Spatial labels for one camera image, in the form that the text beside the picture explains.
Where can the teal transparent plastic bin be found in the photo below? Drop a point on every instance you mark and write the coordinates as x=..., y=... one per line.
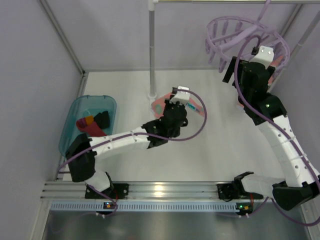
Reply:
x=93, y=115

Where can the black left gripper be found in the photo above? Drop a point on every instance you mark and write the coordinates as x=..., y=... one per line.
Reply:
x=172, y=108

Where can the white grey rack pole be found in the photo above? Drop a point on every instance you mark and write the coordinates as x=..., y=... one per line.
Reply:
x=151, y=24

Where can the grey slotted cable duct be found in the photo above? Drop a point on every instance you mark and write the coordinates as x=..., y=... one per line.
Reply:
x=149, y=206

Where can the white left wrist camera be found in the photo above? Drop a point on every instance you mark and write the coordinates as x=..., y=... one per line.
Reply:
x=180, y=95

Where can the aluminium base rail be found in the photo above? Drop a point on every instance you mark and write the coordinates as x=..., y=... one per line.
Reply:
x=139, y=190

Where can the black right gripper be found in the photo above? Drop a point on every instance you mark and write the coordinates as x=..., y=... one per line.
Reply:
x=230, y=69

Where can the pink patterned sock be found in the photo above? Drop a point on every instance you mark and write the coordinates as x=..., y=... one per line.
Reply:
x=158, y=106
x=276, y=62

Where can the lilac round clip hanger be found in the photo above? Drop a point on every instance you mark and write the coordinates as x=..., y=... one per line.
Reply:
x=225, y=33

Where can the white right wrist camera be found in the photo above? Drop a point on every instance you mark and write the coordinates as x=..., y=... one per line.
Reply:
x=264, y=56

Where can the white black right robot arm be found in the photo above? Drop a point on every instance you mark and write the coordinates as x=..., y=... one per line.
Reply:
x=301, y=180

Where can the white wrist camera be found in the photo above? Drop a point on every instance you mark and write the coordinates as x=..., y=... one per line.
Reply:
x=264, y=56
x=180, y=95

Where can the black sock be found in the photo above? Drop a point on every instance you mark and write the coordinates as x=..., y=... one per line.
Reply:
x=102, y=119

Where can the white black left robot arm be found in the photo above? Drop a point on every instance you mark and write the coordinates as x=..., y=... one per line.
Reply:
x=85, y=152

